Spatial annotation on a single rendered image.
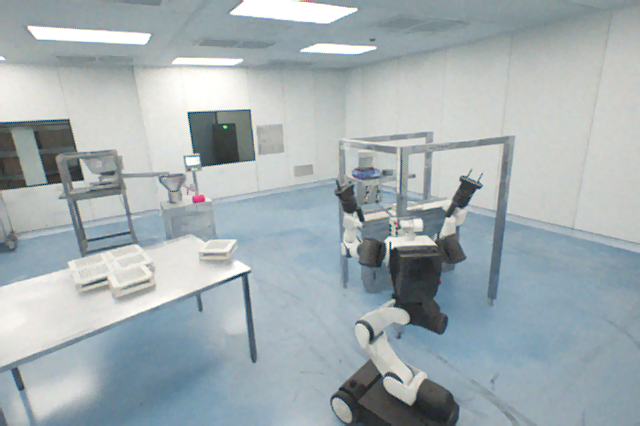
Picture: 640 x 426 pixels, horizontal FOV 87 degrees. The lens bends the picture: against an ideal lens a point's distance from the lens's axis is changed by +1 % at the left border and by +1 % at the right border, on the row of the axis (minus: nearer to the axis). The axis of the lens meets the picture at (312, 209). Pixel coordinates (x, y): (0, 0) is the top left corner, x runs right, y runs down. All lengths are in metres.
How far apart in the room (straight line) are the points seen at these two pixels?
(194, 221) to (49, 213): 3.45
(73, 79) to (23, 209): 2.44
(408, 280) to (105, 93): 6.65
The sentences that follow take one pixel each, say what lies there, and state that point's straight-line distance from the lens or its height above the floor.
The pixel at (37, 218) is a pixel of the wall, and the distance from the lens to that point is 7.79.
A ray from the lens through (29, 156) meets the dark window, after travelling 7.62.
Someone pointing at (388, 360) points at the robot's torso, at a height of 0.40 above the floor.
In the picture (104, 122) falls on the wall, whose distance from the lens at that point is 7.50.
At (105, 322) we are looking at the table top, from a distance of 2.33.
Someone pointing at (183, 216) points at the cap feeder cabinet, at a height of 0.61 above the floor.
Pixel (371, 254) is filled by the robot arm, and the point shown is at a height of 1.17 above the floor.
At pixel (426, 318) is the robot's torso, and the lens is 1.97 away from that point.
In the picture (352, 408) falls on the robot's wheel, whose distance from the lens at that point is 2.39.
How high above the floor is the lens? 1.91
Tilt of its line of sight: 16 degrees down
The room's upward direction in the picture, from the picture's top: 3 degrees counter-clockwise
